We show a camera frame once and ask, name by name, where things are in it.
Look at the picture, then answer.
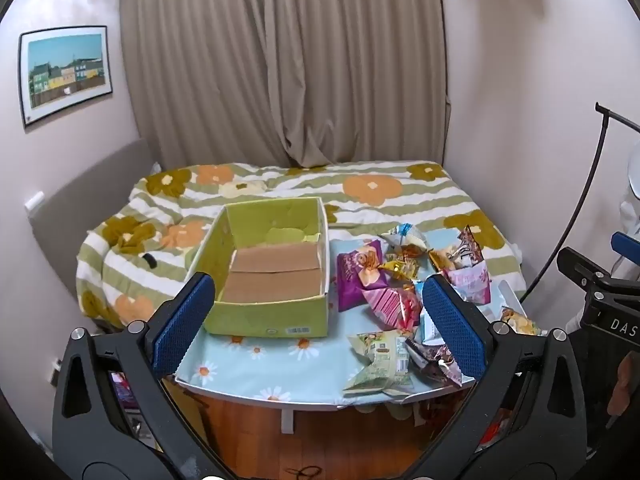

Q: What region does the green cardboard box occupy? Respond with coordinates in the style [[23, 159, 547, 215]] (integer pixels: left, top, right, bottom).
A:
[[185, 196, 331, 337]]

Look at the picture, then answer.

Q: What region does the white cloth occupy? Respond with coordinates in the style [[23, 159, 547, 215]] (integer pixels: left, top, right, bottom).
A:
[[617, 195, 640, 278]]

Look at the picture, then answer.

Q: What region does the grey headboard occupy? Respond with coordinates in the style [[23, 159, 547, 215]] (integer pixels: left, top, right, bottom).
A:
[[25, 139, 161, 261]]

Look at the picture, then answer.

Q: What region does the blue white snack packet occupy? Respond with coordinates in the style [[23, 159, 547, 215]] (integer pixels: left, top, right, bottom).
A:
[[379, 222, 432, 256]]

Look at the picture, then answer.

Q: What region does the beige curtain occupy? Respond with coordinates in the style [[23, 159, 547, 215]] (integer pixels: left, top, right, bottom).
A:
[[119, 0, 448, 170]]

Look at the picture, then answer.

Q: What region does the light pink snack packet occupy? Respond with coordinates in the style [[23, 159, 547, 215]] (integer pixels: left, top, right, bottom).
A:
[[442, 264, 495, 307]]

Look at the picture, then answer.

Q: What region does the gold snack packet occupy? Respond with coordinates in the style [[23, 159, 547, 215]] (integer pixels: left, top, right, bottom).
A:
[[382, 255, 421, 281]]

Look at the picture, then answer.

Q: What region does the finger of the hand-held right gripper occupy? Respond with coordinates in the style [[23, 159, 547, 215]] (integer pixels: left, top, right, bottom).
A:
[[611, 231, 640, 281], [556, 246, 617, 292]]

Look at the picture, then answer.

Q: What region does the light green snack packet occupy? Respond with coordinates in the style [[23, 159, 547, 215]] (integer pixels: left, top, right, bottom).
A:
[[341, 331, 417, 397]]

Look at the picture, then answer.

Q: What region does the pale blue snack packet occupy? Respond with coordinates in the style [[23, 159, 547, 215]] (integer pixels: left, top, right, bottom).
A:
[[419, 305, 447, 347]]

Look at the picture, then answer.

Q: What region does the framed houses picture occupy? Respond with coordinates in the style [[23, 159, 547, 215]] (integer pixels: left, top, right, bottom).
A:
[[18, 25, 115, 129]]

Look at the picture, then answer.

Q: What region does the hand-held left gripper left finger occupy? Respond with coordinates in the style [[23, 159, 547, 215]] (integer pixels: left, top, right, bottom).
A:
[[52, 272, 221, 476]]

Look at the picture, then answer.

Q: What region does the purple snack packet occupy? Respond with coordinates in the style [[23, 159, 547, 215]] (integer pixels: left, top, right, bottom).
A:
[[336, 239, 387, 312]]

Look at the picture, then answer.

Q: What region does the black wall cable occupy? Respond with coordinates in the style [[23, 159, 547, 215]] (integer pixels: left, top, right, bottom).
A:
[[436, 0, 452, 167]]

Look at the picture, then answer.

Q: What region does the person's right hand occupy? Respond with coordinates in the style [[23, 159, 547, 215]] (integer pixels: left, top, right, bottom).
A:
[[607, 352, 635, 417]]

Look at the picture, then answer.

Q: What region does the small brown orange snack packet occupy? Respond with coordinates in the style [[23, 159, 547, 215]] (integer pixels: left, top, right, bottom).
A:
[[397, 243, 432, 262]]

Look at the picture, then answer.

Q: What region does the floral striped blanket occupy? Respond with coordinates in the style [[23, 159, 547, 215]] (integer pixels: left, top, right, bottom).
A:
[[75, 160, 523, 331]]

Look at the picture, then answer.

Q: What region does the yellow white snack packet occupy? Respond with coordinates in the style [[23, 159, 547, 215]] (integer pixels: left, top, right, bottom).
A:
[[500, 306, 542, 337]]

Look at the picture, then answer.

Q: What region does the black lamp stand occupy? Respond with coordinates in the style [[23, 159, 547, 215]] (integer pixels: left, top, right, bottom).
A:
[[520, 101, 640, 306]]

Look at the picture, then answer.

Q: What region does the dark brown glossy snack packet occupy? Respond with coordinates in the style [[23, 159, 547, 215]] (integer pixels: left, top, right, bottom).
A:
[[404, 337, 465, 390]]

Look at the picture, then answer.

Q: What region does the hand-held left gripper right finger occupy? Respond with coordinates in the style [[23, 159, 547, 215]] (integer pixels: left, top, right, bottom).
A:
[[415, 275, 587, 478]]

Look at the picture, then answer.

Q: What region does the white tray with daisy cloth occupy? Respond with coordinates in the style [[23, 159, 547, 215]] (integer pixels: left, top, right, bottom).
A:
[[172, 225, 526, 406]]

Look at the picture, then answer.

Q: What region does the pink striped snack packet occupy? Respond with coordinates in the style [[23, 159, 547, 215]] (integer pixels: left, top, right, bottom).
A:
[[361, 284, 423, 332]]

